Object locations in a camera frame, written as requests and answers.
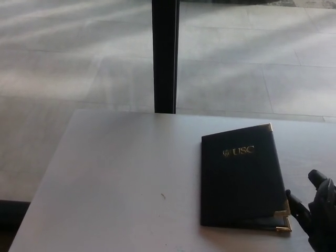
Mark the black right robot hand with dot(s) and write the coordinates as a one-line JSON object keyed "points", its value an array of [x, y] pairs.
{"points": [[324, 210]]}

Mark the black USC diary folder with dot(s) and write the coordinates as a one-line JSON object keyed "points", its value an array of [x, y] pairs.
{"points": [[236, 183]]}

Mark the dark low object beside table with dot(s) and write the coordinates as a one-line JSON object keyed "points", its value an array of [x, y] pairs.
{"points": [[11, 212]]}

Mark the black vertical window frame post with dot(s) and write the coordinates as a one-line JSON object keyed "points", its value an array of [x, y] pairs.
{"points": [[164, 56]]}

